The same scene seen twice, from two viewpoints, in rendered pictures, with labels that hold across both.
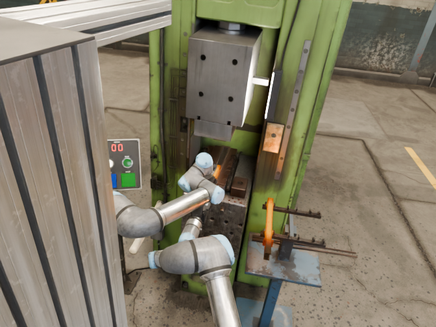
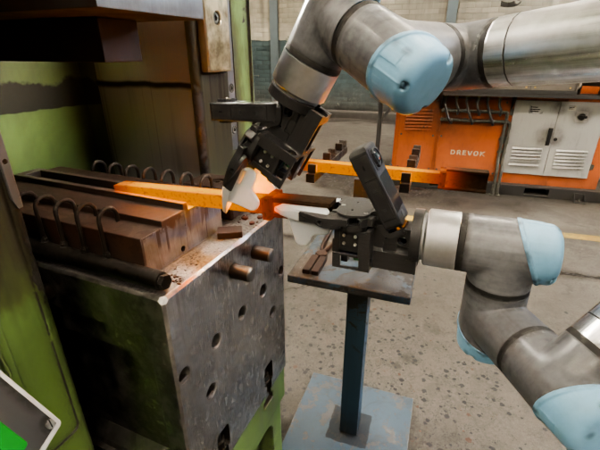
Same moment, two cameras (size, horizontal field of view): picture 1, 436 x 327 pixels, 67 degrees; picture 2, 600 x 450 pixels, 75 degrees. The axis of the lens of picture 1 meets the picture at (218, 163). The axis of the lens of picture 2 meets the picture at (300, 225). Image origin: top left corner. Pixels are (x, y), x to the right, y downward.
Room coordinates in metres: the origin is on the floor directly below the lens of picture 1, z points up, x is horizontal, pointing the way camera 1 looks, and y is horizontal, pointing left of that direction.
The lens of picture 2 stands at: (1.22, 0.57, 1.22)
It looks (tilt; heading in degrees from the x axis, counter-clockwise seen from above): 24 degrees down; 284
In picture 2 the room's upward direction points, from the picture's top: straight up
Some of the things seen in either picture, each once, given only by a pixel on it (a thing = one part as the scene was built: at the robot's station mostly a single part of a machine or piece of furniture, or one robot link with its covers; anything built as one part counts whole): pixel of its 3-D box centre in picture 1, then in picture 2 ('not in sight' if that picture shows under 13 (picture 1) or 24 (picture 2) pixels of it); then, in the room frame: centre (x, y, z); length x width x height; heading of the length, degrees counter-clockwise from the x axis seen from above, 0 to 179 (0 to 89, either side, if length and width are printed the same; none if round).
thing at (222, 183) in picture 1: (215, 167); (95, 209); (1.75, 0.01, 0.96); 0.42 x 0.20 x 0.09; 171
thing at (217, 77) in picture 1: (233, 73); not in sight; (1.74, -0.03, 1.56); 0.42 x 0.39 x 0.40; 171
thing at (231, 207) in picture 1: (220, 200); (137, 310); (1.75, -0.04, 0.69); 0.56 x 0.38 x 0.45; 171
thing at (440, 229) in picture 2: (194, 226); (438, 237); (1.15, 0.08, 1.00); 0.08 x 0.05 x 0.08; 81
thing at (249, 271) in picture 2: not in sight; (242, 272); (1.46, 0.02, 0.87); 0.04 x 0.03 x 0.03; 171
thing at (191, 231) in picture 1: (188, 238); (505, 250); (1.07, 0.10, 1.00); 0.11 x 0.08 x 0.09; 171
